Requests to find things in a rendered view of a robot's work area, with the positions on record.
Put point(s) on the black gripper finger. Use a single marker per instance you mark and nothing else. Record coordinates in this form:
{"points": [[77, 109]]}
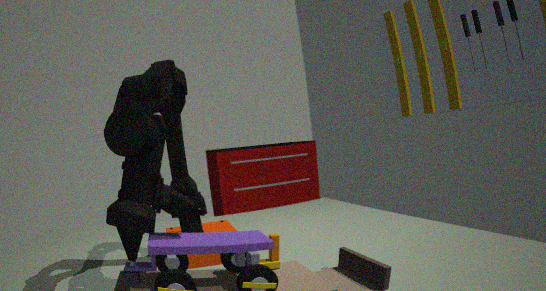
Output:
{"points": [[131, 241]]}

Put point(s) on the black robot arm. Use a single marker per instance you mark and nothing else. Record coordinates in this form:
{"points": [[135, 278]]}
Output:
{"points": [[134, 130]]}

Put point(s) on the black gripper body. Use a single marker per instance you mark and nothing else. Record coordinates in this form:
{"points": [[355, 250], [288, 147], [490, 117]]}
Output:
{"points": [[133, 208]]}

